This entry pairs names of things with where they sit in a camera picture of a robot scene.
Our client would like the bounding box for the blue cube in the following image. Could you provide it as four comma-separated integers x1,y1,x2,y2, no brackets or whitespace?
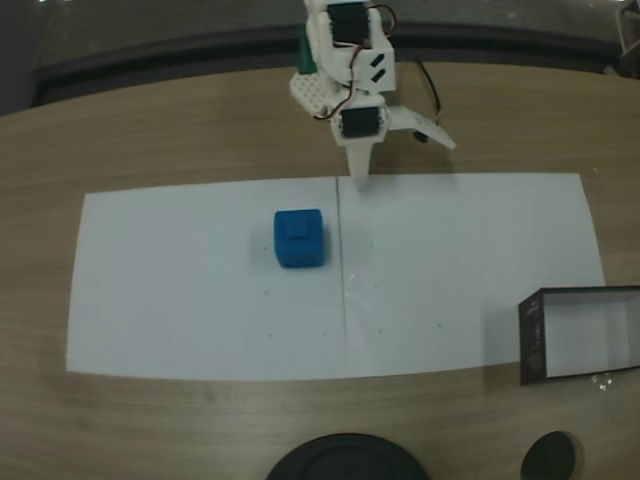
273,208,327,271

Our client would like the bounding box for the dark box white inside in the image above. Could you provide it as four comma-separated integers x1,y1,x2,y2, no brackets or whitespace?
517,285,640,387

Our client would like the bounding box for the green table clamp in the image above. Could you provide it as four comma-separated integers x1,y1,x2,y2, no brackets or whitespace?
297,27,318,76

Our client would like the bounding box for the white paper sheet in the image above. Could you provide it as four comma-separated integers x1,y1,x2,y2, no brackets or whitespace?
66,177,347,382
337,172,607,379

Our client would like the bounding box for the black round stand base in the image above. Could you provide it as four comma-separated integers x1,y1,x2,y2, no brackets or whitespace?
264,433,432,480

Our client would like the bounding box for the black camera cable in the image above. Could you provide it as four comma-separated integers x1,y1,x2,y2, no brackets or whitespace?
415,58,443,124

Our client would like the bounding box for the grey metal chair frame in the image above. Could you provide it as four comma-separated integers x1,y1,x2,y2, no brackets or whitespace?
613,0,640,79

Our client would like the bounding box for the round table cable hole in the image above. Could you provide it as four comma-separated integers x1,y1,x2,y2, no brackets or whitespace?
520,430,584,480

